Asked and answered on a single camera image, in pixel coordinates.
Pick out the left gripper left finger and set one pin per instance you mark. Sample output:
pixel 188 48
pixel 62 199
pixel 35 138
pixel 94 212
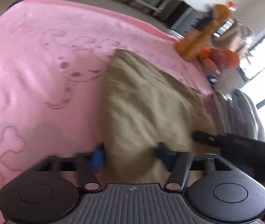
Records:
pixel 87 164

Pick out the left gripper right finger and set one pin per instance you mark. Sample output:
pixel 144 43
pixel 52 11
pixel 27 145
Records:
pixel 178 164

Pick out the beige khaki jacket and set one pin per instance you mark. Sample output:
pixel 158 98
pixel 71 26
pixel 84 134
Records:
pixel 144 106

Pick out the grey folded garment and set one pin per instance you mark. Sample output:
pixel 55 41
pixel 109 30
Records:
pixel 236 114

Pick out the orange fruit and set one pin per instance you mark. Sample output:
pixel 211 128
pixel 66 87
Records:
pixel 215 61

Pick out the pink patterned bed sheet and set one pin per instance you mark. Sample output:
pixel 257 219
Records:
pixel 53 56

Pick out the orange juice bottle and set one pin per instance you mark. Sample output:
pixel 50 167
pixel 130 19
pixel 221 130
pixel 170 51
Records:
pixel 197 38

